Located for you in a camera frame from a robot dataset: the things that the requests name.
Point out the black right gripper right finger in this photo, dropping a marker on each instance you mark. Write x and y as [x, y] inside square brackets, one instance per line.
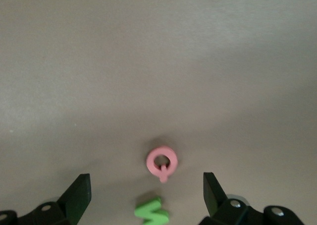
[216, 200]

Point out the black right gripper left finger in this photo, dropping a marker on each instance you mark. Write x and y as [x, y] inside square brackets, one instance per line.
[71, 202]

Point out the green letter N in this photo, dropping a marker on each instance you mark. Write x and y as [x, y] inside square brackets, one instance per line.
[144, 211]

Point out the pink foam letter Q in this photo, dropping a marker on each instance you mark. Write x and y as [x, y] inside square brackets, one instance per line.
[151, 164]

